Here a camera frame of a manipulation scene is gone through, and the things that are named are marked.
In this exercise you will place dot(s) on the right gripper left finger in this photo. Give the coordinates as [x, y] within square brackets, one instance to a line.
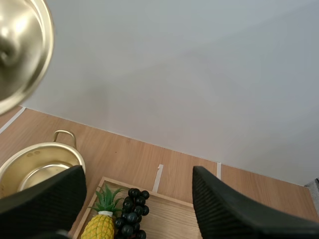
[47, 201]

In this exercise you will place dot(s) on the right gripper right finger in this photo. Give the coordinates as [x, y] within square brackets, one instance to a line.
[224, 206]

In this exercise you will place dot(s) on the gold pot lid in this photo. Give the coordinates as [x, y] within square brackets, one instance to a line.
[20, 47]

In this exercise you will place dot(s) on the dark toy grape bunch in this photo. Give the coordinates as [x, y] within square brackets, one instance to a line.
[133, 214]

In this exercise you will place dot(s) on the yellow toy pineapple green crown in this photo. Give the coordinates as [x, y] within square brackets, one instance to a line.
[102, 221]

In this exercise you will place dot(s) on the shallow wooden tray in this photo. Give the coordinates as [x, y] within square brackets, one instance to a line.
[164, 219]

